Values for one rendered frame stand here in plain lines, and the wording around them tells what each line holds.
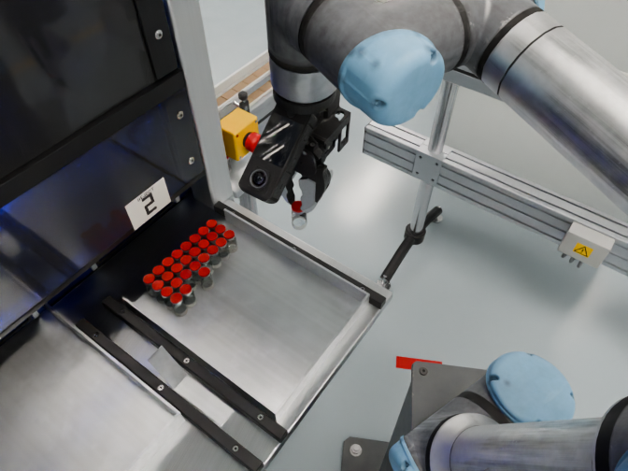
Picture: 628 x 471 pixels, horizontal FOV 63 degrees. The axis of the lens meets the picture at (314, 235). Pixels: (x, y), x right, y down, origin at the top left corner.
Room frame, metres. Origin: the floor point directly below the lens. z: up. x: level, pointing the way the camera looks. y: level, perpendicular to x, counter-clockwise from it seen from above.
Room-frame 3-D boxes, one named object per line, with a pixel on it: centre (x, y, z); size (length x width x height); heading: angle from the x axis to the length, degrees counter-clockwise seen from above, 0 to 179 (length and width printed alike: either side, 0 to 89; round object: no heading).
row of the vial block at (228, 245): (0.54, 0.21, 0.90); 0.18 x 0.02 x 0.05; 144
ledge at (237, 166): (0.85, 0.18, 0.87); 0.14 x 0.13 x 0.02; 54
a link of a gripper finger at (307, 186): (0.49, -0.01, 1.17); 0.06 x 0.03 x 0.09; 147
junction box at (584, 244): (0.92, -0.79, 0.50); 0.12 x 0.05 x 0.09; 54
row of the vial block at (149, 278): (0.57, 0.24, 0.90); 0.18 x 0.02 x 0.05; 144
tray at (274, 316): (0.48, 0.12, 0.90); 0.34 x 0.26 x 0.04; 54
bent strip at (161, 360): (0.32, 0.19, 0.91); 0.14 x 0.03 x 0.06; 55
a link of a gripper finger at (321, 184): (0.47, 0.00, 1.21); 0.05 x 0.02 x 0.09; 57
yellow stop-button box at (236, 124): (0.82, 0.16, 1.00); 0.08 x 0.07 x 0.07; 54
